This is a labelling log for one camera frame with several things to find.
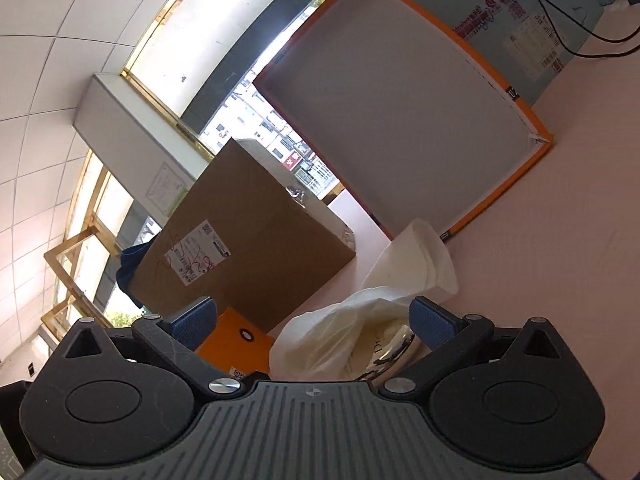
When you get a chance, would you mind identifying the white tissue paper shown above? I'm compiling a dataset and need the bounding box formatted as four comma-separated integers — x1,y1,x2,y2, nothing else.
269,289,410,382

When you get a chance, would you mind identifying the blue cloth behind box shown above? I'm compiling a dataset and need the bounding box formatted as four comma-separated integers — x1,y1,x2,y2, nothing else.
116,240,152,309

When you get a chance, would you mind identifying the orange shoe box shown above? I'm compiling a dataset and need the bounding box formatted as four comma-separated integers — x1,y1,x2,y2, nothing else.
196,308,274,379

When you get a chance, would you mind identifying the large brown cardboard box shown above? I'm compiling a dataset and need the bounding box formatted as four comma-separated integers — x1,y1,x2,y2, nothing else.
128,140,356,333

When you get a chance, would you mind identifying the orange box lid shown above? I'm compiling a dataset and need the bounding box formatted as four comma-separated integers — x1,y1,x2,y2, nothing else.
254,0,553,238

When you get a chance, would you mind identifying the light blue printed carton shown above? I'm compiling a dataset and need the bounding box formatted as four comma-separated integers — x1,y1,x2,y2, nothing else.
412,0,615,104

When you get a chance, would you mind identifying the black cable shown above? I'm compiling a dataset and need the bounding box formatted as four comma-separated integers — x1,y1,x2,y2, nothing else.
497,0,640,60

